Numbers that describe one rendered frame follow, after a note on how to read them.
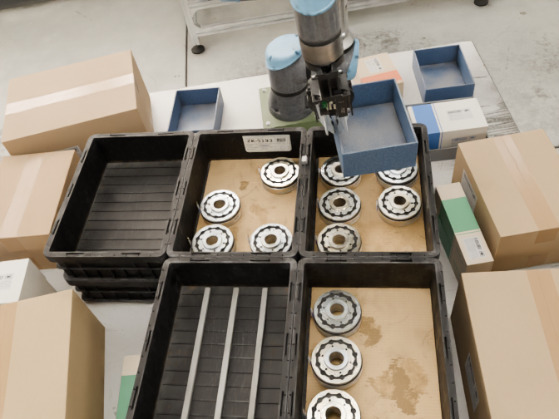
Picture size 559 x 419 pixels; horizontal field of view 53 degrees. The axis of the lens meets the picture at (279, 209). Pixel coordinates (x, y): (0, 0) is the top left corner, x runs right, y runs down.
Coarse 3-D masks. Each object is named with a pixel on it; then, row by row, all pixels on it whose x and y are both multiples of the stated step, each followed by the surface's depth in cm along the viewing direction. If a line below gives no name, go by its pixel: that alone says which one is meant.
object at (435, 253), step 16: (320, 128) 143; (416, 128) 140; (304, 176) 134; (432, 176) 129; (304, 192) 131; (432, 192) 126; (304, 208) 128; (432, 208) 124; (304, 224) 127; (432, 224) 121; (304, 240) 123; (432, 240) 119; (304, 256) 120; (320, 256) 120; (336, 256) 119; (352, 256) 119; (368, 256) 118; (384, 256) 118; (400, 256) 117; (416, 256) 117; (432, 256) 116
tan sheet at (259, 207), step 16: (224, 160) 155; (240, 160) 154; (256, 160) 153; (208, 176) 152; (224, 176) 151; (240, 176) 150; (256, 176) 149; (208, 192) 148; (240, 192) 147; (256, 192) 146; (256, 208) 143; (272, 208) 142; (288, 208) 141; (240, 224) 140; (256, 224) 140; (288, 224) 138; (240, 240) 137
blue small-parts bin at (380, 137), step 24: (360, 96) 124; (384, 96) 124; (360, 120) 124; (384, 120) 123; (408, 120) 113; (336, 144) 119; (360, 144) 119; (384, 144) 118; (408, 144) 109; (360, 168) 113; (384, 168) 114
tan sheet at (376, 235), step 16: (320, 160) 150; (416, 160) 146; (320, 176) 147; (368, 176) 144; (320, 192) 143; (368, 192) 141; (368, 208) 138; (320, 224) 137; (352, 224) 136; (368, 224) 135; (384, 224) 135; (416, 224) 133; (368, 240) 132; (384, 240) 132; (400, 240) 131; (416, 240) 131
